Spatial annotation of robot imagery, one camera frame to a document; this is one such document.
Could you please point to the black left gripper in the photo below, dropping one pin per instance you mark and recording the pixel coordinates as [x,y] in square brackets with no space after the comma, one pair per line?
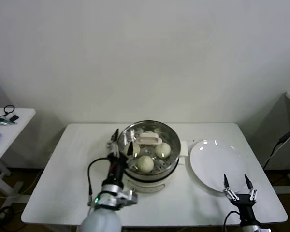
[117,171]

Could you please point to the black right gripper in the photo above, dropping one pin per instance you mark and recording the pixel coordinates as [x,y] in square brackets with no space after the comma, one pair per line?
[246,205]

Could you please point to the white steamed baozi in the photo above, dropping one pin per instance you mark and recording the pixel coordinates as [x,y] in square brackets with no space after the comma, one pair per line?
[148,133]
[145,164]
[136,151]
[163,150]

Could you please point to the stainless steel steamer basket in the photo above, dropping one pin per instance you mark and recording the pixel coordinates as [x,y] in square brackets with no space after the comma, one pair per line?
[157,176]

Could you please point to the white round plate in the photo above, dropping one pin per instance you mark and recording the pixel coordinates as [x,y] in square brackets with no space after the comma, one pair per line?
[207,164]

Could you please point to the cream electric cooker base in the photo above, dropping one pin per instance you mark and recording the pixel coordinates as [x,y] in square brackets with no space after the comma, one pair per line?
[147,187]

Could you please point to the white side table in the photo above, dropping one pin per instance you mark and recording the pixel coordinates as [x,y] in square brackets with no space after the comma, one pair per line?
[12,137]

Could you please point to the small black object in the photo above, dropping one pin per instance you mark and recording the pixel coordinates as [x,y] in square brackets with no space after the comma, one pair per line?
[14,118]

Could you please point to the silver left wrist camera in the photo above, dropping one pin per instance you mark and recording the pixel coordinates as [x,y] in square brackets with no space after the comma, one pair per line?
[131,197]

